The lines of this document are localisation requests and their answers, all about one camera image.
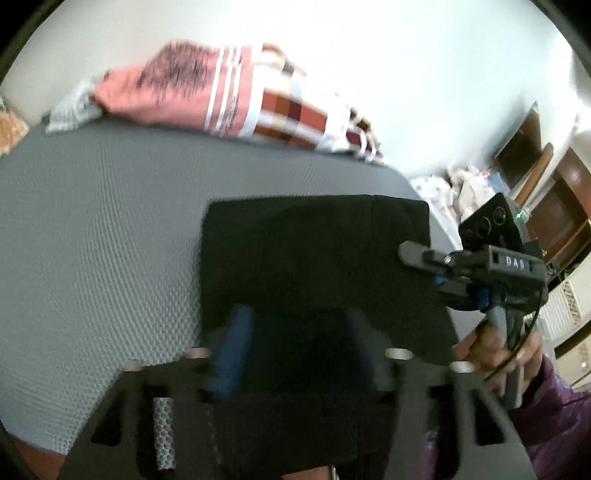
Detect grey mesh mattress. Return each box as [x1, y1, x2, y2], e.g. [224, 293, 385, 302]
[0, 113, 462, 457]

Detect person's right hand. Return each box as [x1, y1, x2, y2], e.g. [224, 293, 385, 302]
[453, 318, 544, 398]

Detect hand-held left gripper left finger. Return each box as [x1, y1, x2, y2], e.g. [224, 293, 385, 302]
[58, 302, 256, 480]

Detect pink checkered blanket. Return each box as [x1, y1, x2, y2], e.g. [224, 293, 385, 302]
[44, 41, 391, 167]

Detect black cable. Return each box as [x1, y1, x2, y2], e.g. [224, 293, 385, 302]
[485, 277, 551, 384]

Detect wooden framed mirror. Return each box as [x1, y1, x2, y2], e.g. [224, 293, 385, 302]
[515, 142, 554, 206]

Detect white floral clothes pile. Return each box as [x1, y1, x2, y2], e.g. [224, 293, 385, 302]
[411, 166, 509, 232]

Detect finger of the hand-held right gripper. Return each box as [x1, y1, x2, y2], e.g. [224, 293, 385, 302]
[433, 276, 491, 313]
[398, 241, 455, 278]

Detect black pants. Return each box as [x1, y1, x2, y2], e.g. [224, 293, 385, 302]
[196, 194, 459, 476]

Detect white lattice panel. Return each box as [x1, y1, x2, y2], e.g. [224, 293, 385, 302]
[540, 272, 591, 344]

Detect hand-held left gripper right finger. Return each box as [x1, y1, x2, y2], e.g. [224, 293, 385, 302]
[345, 307, 532, 480]

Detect floral printed cushion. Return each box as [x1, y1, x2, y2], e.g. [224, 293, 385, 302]
[0, 99, 29, 155]

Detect wooden cabinet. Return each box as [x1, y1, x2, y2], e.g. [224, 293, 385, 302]
[526, 148, 591, 280]

